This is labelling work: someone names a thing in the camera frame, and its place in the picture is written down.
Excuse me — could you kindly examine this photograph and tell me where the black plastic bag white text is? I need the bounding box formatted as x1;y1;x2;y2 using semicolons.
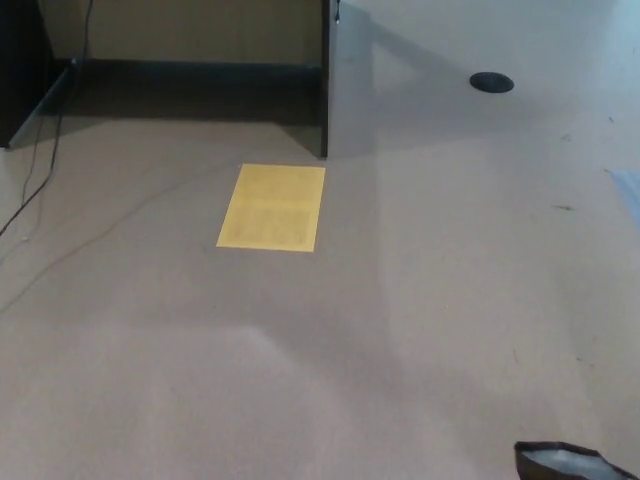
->
514;440;640;480

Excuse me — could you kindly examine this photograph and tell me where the yellow paper sheet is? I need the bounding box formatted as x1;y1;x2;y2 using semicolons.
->
215;163;327;254

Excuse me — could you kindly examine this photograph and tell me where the dark desk grey side panel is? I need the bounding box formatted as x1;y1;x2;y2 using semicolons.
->
319;0;374;161

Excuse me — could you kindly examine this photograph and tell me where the black round floor cover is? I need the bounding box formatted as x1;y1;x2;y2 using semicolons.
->
468;71;515;94

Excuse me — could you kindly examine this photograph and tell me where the dark cabinet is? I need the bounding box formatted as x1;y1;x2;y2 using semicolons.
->
0;0;77;150

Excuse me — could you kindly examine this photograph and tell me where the thin pale floor cable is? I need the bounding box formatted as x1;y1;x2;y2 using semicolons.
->
0;162;244;315

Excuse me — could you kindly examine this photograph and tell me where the black power cable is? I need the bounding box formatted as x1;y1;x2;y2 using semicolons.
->
0;0;96;236

